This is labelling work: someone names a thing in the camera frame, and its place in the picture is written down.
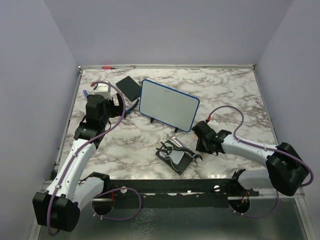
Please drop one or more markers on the chrome combination wrench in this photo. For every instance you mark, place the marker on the chrome combination wrench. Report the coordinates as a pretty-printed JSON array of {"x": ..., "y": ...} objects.
[{"x": 179, "y": 146}]

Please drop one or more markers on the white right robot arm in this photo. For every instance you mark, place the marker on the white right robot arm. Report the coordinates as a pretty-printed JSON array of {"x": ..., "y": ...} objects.
[{"x": 283, "y": 168}]

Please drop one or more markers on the blue handled cutting pliers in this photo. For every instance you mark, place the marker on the blue handled cutting pliers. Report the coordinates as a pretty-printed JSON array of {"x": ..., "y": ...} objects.
[{"x": 129, "y": 110}]

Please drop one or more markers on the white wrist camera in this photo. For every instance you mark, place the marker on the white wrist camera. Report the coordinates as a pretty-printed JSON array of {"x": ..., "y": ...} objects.
[
  {"x": 103, "y": 90},
  {"x": 213, "y": 123}
]

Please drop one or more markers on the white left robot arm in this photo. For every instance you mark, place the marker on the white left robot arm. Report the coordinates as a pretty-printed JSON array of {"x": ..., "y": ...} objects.
[{"x": 60, "y": 205}]

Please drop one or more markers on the blue red screwdriver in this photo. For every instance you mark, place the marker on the blue red screwdriver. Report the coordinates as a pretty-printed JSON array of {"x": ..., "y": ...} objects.
[{"x": 85, "y": 92}]

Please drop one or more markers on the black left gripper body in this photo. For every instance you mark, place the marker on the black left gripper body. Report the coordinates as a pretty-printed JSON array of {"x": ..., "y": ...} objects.
[{"x": 113, "y": 110}]

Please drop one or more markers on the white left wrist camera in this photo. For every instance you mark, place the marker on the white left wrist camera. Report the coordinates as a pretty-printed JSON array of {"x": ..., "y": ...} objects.
[{"x": 103, "y": 90}]

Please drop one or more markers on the black network switch box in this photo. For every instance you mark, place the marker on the black network switch box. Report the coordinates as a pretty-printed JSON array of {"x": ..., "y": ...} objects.
[{"x": 175, "y": 160}]

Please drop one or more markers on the black flat box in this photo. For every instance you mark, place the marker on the black flat box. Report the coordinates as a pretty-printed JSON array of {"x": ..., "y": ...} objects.
[{"x": 129, "y": 88}]

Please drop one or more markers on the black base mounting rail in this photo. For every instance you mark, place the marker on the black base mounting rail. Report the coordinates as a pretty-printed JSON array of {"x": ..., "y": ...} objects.
[{"x": 172, "y": 193}]

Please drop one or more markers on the red marker on rail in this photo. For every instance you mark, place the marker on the red marker on rail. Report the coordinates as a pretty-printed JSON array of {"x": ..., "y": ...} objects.
[{"x": 108, "y": 68}]

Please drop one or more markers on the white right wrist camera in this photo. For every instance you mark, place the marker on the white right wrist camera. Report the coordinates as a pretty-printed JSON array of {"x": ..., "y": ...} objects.
[{"x": 213, "y": 123}]

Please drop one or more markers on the blue framed whiteboard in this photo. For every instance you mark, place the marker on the blue framed whiteboard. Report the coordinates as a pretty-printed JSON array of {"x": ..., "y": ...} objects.
[{"x": 168, "y": 105}]

